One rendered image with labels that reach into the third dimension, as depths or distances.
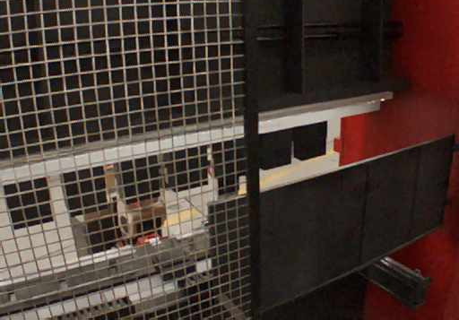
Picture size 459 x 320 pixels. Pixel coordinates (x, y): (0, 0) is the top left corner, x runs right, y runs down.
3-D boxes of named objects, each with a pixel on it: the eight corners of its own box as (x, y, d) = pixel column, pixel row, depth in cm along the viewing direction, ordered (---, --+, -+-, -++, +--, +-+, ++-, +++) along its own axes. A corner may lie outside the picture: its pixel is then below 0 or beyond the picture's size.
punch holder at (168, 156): (200, 177, 174) (197, 138, 169) (209, 184, 167) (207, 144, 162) (166, 185, 167) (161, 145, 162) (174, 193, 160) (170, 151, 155)
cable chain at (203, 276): (274, 255, 149) (274, 246, 148) (283, 262, 144) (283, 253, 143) (177, 289, 131) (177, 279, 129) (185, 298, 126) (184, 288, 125)
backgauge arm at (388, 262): (324, 239, 208) (325, 214, 204) (427, 302, 156) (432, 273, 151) (311, 244, 204) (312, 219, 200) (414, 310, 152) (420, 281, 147)
